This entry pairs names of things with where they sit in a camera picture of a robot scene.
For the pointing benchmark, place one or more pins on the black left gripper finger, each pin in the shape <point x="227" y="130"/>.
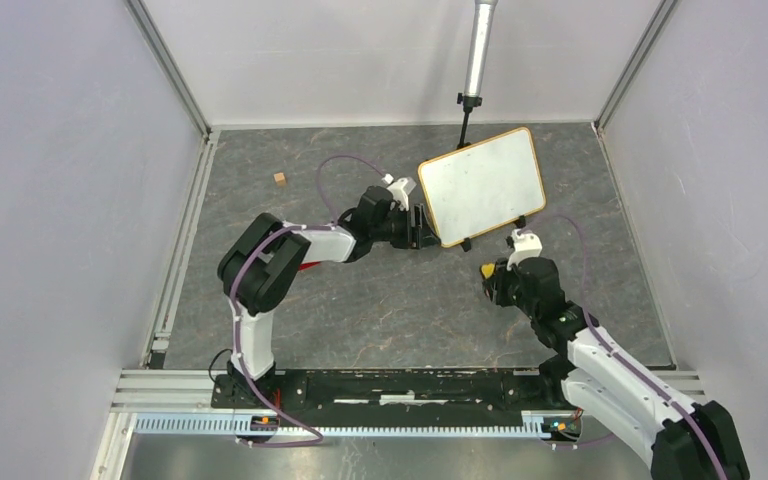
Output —
<point x="418" y="216"/>
<point x="428" y="238"/>

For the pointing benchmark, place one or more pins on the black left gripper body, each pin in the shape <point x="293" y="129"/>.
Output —
<point x="400" y="229"/>

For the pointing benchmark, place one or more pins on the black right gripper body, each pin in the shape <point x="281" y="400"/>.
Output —
<point x="505" y="291"/>

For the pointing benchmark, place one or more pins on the yellow whiteboard eraser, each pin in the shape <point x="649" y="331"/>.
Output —
<point x="487" y="270"/>

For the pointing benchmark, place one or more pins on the yellow framed whiteboard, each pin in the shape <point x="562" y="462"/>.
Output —
<point x="482" y="187"/>

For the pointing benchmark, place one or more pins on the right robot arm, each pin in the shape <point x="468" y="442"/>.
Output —
<point x="675" y="436"/>

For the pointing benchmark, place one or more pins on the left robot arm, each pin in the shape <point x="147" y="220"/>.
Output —
<point x="259" y="269"/>

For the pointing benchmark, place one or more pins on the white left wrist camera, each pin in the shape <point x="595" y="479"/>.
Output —
<point x="400" y="189"/>

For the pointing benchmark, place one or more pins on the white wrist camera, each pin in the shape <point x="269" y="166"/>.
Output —
<point x="525" y="244"/>
<point x="400" y="189"/>

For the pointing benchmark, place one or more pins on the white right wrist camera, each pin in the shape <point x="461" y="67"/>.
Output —
<point x="525" y="244"/>

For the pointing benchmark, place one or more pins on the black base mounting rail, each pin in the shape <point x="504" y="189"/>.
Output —
<point x="400" y="397"/>

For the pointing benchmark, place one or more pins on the slotted cable duct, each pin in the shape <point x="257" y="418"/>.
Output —
<point x="263" y="426"/>

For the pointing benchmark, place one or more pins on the silver camera pole stand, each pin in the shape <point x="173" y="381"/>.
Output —
<point x="470" y="98"/>

